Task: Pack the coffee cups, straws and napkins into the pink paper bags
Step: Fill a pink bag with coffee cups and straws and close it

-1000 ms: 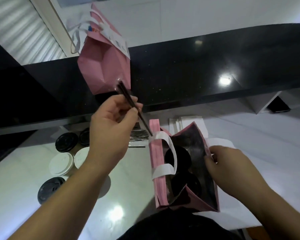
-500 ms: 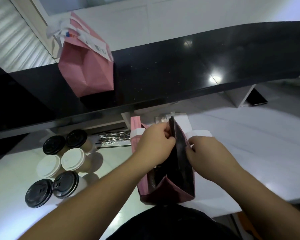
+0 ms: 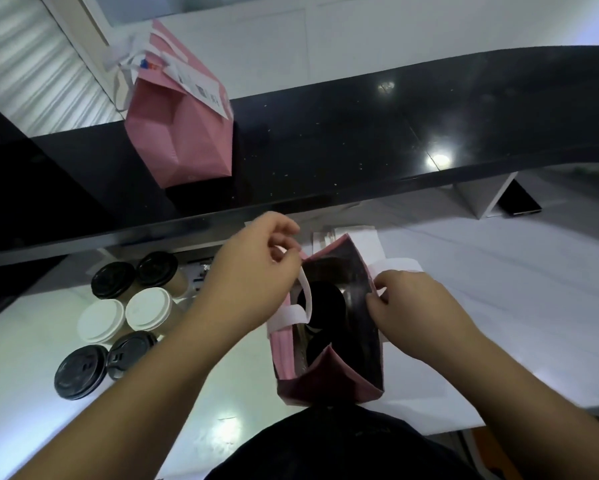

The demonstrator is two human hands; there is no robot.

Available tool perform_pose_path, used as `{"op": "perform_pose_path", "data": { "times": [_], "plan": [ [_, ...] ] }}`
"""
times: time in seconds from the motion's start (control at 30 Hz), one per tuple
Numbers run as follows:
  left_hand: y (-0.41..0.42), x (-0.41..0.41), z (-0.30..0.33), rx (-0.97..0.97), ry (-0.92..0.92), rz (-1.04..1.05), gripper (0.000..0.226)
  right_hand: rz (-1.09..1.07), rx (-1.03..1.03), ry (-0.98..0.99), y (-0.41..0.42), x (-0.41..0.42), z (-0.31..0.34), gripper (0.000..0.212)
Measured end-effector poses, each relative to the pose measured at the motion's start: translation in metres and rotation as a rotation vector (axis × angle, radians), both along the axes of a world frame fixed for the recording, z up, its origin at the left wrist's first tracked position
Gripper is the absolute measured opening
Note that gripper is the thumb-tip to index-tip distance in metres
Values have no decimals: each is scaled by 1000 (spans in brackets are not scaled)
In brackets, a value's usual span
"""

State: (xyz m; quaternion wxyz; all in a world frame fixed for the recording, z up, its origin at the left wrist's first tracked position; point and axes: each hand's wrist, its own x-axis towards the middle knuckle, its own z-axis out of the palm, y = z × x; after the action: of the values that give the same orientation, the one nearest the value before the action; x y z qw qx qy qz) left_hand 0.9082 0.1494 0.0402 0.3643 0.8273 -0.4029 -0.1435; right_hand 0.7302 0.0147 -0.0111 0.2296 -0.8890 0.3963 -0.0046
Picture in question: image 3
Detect person's left hand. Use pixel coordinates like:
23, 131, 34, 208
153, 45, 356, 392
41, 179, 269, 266
199, 212, 303, 341

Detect person's right hand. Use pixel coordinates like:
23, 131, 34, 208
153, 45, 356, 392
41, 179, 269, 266
365, 269, 483, 365

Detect pile of straws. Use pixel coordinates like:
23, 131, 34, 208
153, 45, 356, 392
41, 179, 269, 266
191, 259, 215, 295

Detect pink paper bag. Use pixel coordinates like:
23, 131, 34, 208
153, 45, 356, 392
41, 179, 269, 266
101, 19, 234, 189
268, 233, 384, 408

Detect cluster of lidded paper cups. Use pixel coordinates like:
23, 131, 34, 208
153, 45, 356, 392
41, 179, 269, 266
54, 251, 188, 401

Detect person's right forearm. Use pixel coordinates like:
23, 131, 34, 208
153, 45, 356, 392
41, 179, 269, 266
444, 334, 599, 480

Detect person's left forearm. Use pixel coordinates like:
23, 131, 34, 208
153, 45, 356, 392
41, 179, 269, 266
9, 314, 260, 480

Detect person's black shirt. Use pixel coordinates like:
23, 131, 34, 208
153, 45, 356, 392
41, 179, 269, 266
214, 404, 480, 480

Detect black glossy counter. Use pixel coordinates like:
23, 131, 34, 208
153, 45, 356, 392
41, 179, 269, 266
0, 44, 599, 271

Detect stack of white napkins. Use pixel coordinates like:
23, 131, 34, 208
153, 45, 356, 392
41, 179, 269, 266
313, 224, 385, 265

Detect black phone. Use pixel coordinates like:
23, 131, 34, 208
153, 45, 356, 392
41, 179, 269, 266
497, 179, 543, 217

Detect tall black glossy cabinet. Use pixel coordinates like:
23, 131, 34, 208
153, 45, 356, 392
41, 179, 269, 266
0, 92, 180, 255

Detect black low shelf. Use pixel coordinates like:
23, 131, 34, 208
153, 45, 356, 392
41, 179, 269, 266
0, 254, 68, 331

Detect white roller shutter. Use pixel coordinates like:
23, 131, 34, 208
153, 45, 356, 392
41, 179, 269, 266
0, 0, 125, 138

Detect white triangular support bracket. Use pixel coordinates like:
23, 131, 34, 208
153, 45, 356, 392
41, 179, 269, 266
451, 172, 519, 219

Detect cream shutter side frame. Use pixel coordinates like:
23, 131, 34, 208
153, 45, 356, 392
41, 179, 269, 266
37, 0, 130, 115

